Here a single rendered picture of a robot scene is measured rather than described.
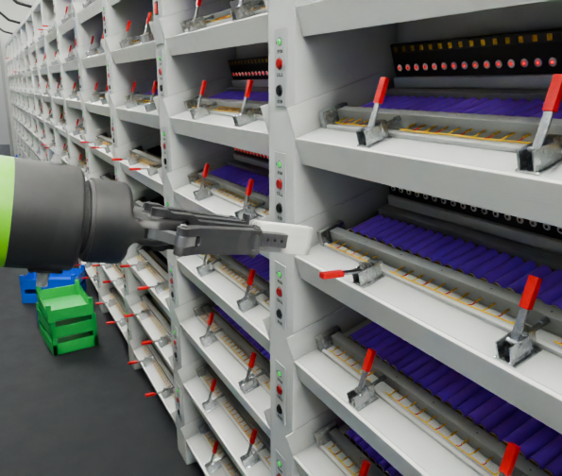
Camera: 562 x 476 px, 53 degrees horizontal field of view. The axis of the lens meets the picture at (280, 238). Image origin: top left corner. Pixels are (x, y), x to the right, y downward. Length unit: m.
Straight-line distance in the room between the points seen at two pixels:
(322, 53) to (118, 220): 0.55
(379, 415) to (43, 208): 0.60
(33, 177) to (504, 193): 0.44
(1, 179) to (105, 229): 0.09
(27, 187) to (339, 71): 0.62
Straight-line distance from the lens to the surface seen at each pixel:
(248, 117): 1.16
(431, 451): 0.83
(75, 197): 0.48
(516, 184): 0.59
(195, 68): 1.60
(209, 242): 0.51
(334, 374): 0.99
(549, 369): 0.64
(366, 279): 0.82
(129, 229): 0.50
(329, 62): 0.96
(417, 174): 0.70
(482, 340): 0.68
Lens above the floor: 1.18
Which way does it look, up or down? 15 degrees down
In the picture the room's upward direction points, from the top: straight up
